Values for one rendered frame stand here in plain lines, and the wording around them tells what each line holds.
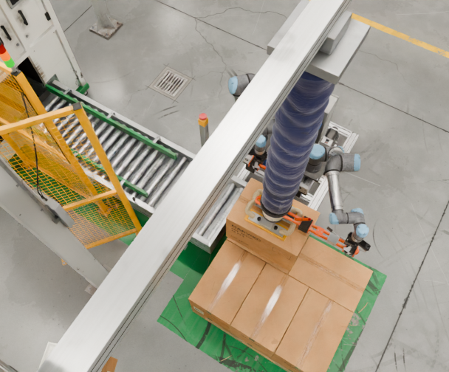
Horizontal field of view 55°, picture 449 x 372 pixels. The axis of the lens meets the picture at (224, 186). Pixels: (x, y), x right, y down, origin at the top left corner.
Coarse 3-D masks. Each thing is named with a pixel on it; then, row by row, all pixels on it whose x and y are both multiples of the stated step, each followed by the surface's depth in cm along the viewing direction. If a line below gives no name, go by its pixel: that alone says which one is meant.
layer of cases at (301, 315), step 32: (224, 256) 370; (256, 256) 370; (320, 256) 369; (224, 288) 358; (256, 288) 357; (288, 288) 357; (320, 288) 357; (352, 288) 357; (224, 320) 346; (256, 320) 346; (288, 320) 346; (320, 320) 346; (288, 352) 335; (320, 352) 335
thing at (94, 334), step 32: (320, 0) 151; (288, 32) 145; (320, 32) 145; (288, 64) 139; (256, 96) 133; (224, 128) 128; (256, 128) 130; (224, 160) 123; (192, 192) 119; (160, 224) 115; (192, 224) 118; (128, 256) 111; (160, 256) 111; (128, 288) 107; (96, 320) 104; (128, 320) 109; (64, 352) 101; (96, 352) 101
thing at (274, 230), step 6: (252, 210) 328; (246, 216) 326; (258, 216) 323; (252, 222) 324; (258, 222) 324; (264, 228) 322; (270, 228) 322; (276, 228) 319; (282, 228) 322; (276, 234) 320; (282, 240) 319
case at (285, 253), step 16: (240, 208) 331; (256, 208) 331; (304, 208) 331; (240, 224) 325; (288, 224) 325; (240, 240) 352; (256, 240) 332; (272, 240) 320; (288, 240) 320; (304, 240) 320; (272, 256) 343; (288, 256) 324
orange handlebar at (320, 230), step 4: (264, 168) 331; (256, 196) 321; (260, 196) 320; (256, 200) 319; (260, 204) 318; (284, 216) 313; (296, 216) 313; (292, 220) 312; (312, 224) 311; (316, 228) 310; (320, 228) 309; (312, 232) 309; (316, 232) 307; (320, 232) 307; (324, 232) 309; (328, 232) 308; (320, 236) 308; (324, 236) 307; (340, 240) 306; (336, 244) 304; (340, 244) 304; (356, 252) 301
